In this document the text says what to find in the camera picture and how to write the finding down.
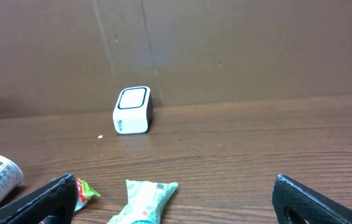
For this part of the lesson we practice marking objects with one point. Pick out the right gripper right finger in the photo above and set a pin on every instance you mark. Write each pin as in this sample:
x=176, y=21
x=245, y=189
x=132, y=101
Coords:
x=294, y=202

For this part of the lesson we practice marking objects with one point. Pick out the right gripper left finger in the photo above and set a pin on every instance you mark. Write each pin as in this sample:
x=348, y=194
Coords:
x=52, y=203

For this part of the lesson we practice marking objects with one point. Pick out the green chip bag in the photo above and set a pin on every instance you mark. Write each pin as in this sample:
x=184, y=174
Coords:
x=85, y=194

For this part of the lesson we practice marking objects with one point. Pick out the teal snack packet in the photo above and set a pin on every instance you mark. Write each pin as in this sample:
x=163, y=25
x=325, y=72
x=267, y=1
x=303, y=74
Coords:
x=146, y=202

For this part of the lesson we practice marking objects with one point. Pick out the white barcode scanner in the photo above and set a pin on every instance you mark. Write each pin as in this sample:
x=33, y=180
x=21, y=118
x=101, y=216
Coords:
x=133, y=112

